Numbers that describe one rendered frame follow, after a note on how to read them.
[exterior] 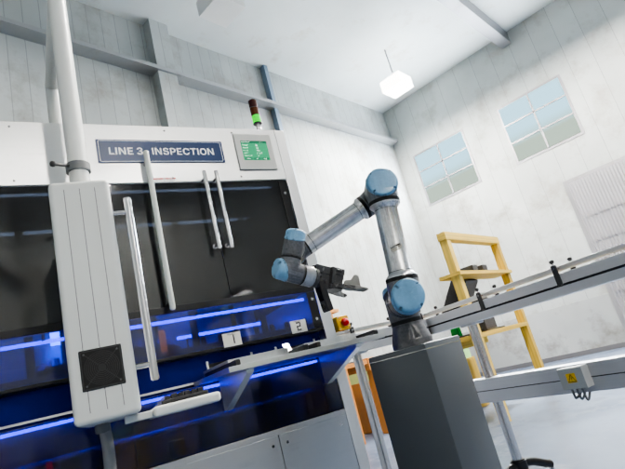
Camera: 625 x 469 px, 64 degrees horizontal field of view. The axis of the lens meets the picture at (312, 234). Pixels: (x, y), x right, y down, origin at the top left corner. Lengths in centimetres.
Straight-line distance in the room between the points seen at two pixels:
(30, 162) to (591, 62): 950
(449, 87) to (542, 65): 190
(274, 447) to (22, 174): 156
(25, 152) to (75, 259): 87
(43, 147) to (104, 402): 125
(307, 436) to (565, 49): 937
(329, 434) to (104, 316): 124
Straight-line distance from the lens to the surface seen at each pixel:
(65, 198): 177
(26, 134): 250
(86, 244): 170
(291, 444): 236
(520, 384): 273
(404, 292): 173
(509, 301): 262
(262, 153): 270
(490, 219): 1060
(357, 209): 195
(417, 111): 1180
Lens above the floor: 77
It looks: 16 degrees up
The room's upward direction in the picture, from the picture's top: 15 degrees counter-clockwise
